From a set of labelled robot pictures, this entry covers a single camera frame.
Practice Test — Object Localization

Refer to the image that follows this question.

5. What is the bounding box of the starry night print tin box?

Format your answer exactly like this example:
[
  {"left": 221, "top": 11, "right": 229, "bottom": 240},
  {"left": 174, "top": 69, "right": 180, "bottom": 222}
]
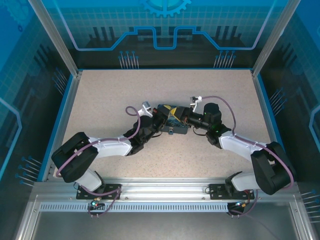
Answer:
[{"left": 155, "top": 102, "right": 191, "bottom": 136}]

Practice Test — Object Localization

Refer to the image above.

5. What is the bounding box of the blue table border strip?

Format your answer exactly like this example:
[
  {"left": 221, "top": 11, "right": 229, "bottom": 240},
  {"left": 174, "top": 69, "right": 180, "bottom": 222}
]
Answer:
[
  {"left": 256, "top": 74, "right": 296, "bottom": 182},
  {"left": 36, "top": 74, "right": 75, "bottom": 182}
]

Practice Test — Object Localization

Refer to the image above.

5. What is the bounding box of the small lit connector board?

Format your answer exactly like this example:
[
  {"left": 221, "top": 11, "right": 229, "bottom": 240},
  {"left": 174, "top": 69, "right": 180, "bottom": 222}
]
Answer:
[
  {"left": 87, "top": 198, "right": 105, "bottom": 211},
  {"left": 227, "top": 199, "right": 251, "bottom": 210}
]

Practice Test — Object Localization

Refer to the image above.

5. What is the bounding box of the grey sheet metal tray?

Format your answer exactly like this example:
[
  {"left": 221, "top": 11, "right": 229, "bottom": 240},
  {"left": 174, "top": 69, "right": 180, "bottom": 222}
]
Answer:
[{"left": 14, "top": 194, "right": 311, "bottom": 240}]

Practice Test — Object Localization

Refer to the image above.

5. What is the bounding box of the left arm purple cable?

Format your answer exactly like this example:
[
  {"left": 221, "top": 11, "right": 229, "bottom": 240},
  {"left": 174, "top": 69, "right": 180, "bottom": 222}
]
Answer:
[{"left": 55, "top": 106, "right": 141, "bottom": 218}]

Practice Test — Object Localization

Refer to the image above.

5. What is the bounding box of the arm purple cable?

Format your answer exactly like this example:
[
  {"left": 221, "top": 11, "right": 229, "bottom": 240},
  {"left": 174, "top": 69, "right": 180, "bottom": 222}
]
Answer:
[
  {"left": 201, "top": 95, "right": 295, "bottom": 218},
  {"left": 55, "top": 106, "right": 141, "bottom": 218}
]

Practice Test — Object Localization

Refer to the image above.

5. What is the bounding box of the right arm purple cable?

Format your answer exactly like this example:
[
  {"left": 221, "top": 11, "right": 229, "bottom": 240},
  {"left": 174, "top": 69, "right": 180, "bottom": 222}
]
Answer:
[{"left": 201, "top": 95, "right": 295, "bottom": 218}]

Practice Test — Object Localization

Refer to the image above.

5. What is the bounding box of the aluminium table edge rail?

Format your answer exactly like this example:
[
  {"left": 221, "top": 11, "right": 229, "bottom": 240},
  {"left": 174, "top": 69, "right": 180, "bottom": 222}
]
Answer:
[
  {"left": 41, "top": 70, "right": 83, "bottom": 182},
  {"left": 250, "top": 69, "right": 288, "bottom": 182}
]

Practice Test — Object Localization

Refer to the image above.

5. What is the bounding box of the wide aluminium frame beam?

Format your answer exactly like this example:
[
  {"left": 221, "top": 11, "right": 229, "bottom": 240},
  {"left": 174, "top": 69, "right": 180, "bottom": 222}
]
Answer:
[{"left": 32, "top": 176, "right": 301, "bottom": 204}]

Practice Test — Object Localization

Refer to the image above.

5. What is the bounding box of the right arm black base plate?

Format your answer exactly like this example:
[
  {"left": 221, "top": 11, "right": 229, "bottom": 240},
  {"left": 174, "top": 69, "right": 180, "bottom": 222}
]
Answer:
[{"left": 208, "top": 183, "right": 256, "bottom": 201}]

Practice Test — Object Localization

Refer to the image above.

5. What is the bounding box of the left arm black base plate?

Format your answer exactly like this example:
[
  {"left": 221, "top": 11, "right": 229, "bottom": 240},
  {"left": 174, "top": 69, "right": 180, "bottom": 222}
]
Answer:
[{"left": 76, "top": 183, "right": 126, "bottom": 201}]

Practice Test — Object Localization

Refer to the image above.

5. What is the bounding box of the slotted grey cable duct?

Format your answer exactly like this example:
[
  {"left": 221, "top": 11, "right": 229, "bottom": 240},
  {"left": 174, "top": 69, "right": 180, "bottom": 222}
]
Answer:
[{"left": 39, "top": 202, "right": 230, "bottom": 213}]

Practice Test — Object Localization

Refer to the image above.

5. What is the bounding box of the slanted aluminium frame post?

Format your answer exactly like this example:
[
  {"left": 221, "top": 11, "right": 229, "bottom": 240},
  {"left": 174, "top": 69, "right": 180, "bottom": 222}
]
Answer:
[
  {"left": 27, "top": 0, "right": 83, "bottom": 77},
  {"left": 251, "top": 0, "right": 296, "bottom": 77}
]

